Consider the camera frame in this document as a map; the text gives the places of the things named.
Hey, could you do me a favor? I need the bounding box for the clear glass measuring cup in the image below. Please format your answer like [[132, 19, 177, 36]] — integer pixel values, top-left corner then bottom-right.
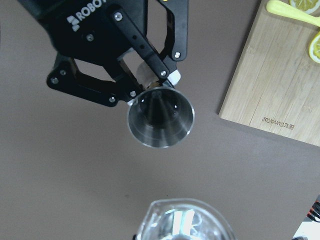
[[133, 198, 237, 240]]

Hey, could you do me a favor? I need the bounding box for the lemon slice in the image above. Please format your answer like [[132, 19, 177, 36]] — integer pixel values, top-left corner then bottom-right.
[[288, 0, 320, 14], [308, 33, 320, 64]]

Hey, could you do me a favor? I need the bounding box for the lemon slice front top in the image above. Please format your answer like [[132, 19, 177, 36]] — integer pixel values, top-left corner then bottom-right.
[[308, 33, 320, 64]]

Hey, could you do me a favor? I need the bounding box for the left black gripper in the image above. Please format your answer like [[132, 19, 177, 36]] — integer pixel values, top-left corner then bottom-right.
[[19, 0, 148, 107]]

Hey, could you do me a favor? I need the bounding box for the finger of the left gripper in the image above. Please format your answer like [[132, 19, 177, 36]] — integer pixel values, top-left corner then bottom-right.
[[109, 0, 189, 85]]

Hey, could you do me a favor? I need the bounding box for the bamboo cutting board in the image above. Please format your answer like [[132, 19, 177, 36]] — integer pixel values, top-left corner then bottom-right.
[[219, 1, 320, 146]]

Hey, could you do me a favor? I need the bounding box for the steel double jigger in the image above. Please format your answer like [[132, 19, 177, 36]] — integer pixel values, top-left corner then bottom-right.
[[127, 86, 195, 149]]

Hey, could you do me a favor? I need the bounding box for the yellow plastic knife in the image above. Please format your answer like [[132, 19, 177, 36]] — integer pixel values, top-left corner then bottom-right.
[[266, 0, 320, 27]]

